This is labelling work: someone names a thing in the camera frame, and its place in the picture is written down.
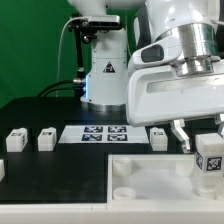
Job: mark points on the black camera on stand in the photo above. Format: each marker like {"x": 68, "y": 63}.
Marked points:
{"x": 106, "y": 22}

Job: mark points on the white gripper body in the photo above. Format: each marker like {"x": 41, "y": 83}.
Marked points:
{"x": 157, "y": 94}

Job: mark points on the black camera stand pole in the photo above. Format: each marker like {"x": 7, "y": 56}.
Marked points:
{"x": 80, "y": 65}

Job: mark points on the white square tabletop tray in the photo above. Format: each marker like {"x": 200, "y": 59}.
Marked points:
{"x": 156, "y": 178}

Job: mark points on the white L-shaped obstacle fence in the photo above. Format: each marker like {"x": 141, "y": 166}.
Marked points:
{"x": 113, "y": 212}

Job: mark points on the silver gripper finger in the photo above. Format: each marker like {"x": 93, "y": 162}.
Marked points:
{"x": 177, "y": 127}
{"x": 219, "y": 120}

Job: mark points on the white sheet with markers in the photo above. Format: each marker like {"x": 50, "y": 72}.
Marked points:
{"x": 103, "y": 134}

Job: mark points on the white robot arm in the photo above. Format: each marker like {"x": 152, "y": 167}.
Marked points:
{"x": 144, "y": 22}

